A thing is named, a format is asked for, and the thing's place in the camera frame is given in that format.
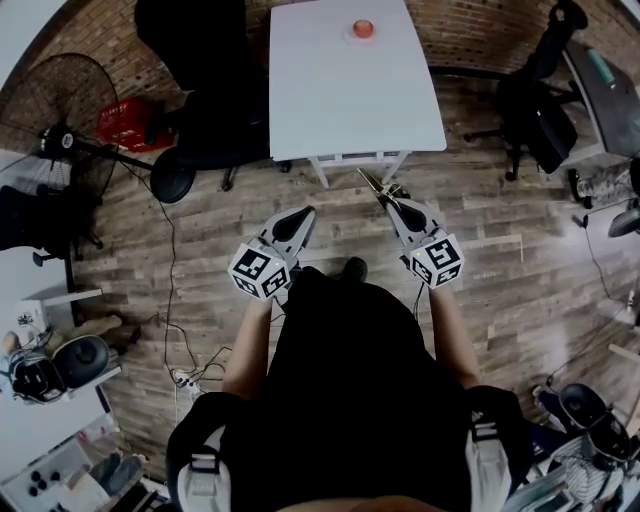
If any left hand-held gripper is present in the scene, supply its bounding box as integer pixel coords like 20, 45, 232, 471
227, 204, 318, 303

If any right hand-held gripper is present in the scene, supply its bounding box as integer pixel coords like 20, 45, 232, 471
384, 197, 466, 290

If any person's left forearm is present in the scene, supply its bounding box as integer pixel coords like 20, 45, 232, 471
221, 298, 276, 401

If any person's right forearm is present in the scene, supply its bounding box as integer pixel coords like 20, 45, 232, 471
427, 284, 481, 391

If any person's black shoe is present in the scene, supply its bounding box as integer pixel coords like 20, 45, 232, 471
342, 256, 369, 284

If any white power strip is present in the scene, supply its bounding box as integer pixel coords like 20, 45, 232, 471
169, 367, 204, 399

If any person's black clothing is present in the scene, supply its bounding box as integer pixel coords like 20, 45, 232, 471
164, 264, 534, 512

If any black mesh office chair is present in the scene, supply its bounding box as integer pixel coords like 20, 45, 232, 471
463, 0, 590, 182

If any black high-back office chair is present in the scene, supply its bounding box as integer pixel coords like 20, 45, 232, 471
133, 0, 294, 192

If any white table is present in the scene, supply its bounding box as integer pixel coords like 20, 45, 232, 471
268, 0, 448, 190

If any red plastic crate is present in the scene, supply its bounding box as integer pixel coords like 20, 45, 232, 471
95, 97, 174, 154

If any dark grey desk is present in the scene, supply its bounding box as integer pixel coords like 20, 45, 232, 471
562, 37, 640, 159

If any white desk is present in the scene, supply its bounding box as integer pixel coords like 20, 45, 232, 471
0, 149, 121, 512

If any black swivel chair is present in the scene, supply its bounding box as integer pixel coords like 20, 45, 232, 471
0, 183, 104, 261

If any black standing fan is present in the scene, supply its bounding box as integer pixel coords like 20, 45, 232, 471
0, 52, 197, 204

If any teal box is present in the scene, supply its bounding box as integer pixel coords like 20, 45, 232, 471
585, 48, 616, 86

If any black floor cable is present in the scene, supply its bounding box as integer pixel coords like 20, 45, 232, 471
117, 157, 234, 396

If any person's right shoulder strap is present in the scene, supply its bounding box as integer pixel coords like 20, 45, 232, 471
464, 409, 511, 512

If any person's shoulder strap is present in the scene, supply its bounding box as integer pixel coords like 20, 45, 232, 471
177, 424, 234, 512
464, 409, 511, 512

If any person's left shoulder strap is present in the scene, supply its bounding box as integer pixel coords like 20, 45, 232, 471
177, 424, 234, 512

